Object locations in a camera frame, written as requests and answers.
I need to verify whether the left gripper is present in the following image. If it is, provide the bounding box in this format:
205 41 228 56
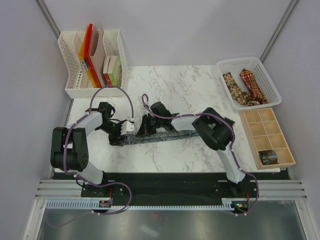
97 119 128 147

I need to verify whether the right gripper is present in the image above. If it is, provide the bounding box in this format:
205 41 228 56
137 114 163 137

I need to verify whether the blue grey floral tie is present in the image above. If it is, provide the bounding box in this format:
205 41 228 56
126 130 200 146

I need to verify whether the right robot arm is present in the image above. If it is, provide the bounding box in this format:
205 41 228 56
143 101 254 197

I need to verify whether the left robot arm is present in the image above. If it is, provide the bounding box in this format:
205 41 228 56
50 102 135 197

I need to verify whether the green book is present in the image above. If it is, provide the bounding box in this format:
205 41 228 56
108 56 123 87

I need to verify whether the red book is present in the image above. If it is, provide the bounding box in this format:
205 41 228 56
102 55 114 88

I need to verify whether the white file organizer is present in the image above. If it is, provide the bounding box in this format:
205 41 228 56
58 29 129 99

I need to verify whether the beige cardboard folder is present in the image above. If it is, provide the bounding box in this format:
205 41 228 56
89 28 107 88

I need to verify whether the orange red folder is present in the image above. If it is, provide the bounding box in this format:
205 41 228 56
78 23 101 88

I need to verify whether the gold patterned tie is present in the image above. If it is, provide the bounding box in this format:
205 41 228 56
222 72 259 107

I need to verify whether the white plastic basket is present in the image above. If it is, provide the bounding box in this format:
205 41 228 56
216 56 282 112

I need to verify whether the red patterned tie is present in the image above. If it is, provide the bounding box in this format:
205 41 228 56
239 68 269 105

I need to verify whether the wooden compartment box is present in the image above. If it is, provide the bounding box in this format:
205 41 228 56
240 108 296 170

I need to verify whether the rolled dark tie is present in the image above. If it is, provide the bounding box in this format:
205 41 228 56
258 149 278 166

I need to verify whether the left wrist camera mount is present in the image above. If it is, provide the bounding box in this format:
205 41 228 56
120 120 136 135

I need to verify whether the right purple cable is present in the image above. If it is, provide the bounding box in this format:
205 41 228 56
141 93 260 198

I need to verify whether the purple cable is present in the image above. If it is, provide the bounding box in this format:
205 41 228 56
141 93 260 198
62 85 135 187

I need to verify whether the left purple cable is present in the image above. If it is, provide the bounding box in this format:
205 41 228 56
62 85 135 187

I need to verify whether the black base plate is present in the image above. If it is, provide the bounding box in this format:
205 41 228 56
81 172 258 207

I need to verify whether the white cable duct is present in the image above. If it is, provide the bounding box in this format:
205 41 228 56
45 199 235 211

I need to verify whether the aluminium rail frame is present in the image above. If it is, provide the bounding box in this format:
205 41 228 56
23 170 318 240

